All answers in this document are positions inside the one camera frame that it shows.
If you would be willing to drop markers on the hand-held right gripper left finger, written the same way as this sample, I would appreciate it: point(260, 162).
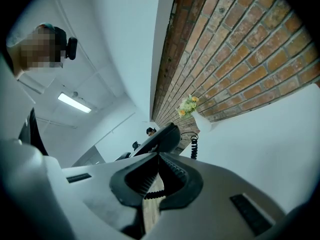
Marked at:
point(100, 184)

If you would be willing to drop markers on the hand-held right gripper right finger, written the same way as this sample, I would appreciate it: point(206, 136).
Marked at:
point(215, 199)

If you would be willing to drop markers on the black telephone handset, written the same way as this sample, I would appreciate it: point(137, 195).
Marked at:
point(162, 139)

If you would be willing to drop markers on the grey door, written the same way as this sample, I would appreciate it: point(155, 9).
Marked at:
point(90, 157)

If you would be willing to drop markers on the white table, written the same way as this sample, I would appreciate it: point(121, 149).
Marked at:
point(255, 139)

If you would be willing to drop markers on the white vase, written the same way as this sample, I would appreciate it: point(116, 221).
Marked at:
point(203, 124)

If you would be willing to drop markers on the ceiling light panel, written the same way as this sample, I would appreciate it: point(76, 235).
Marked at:
point(74, 102)

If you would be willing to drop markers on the ceiling smoke detector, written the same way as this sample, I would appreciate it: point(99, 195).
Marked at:
point(75, 93)

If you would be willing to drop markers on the yellow and white flower bunch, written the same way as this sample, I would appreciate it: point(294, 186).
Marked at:
point(187, 106)

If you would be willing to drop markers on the person's white shirt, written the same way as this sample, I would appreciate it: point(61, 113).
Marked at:
point(12, 101)

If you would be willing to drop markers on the person's head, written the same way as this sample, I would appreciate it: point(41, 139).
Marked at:
point(37, 49)

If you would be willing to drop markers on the black head-worn camera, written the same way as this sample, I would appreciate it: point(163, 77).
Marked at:
point(72, 48)

